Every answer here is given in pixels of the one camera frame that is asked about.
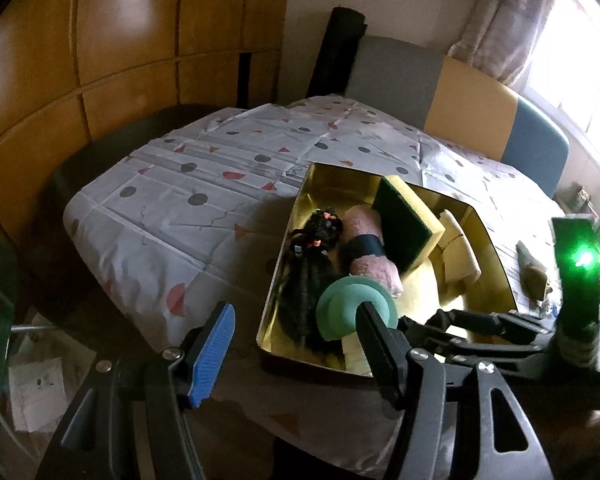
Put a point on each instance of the floral window curtain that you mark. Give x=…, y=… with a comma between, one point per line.
x=501, y=36

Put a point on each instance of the beige cloth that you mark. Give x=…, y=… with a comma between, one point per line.
x=453, y=258

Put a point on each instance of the small brown plush toy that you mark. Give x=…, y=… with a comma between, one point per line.
x=532, y=274

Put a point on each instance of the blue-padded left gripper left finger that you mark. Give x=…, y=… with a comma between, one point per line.
x=208, y=352

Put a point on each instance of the green silicone cap bottle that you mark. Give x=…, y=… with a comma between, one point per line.
x=336, y=308

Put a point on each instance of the wooden side shelf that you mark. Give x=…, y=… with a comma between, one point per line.
x=575, y=199

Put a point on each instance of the green and yellow scrub sponge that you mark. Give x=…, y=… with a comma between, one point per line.
x=410, y=229

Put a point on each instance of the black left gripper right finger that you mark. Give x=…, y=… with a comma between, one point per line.
x=386, y=350

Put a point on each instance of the pink rolled towel with band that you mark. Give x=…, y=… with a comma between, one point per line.
x=362, y=251

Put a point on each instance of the gold metal tray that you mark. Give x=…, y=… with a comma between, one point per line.
x=339, y=188

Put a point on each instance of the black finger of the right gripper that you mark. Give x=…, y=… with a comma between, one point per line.
x=480, y=327

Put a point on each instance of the black knitted cloth with dots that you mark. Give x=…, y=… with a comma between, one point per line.
x=308, y=272

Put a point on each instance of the grey yellow blue sofa backrest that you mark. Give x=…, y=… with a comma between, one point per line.
x=455, y=102

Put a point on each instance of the patterned white tablecloth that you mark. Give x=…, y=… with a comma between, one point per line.
x=198, y=216

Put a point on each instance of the wooden wall cabinet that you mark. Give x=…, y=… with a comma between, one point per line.
x=72, y=71

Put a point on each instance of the black rolled mat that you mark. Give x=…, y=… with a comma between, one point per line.
x=334, y=63

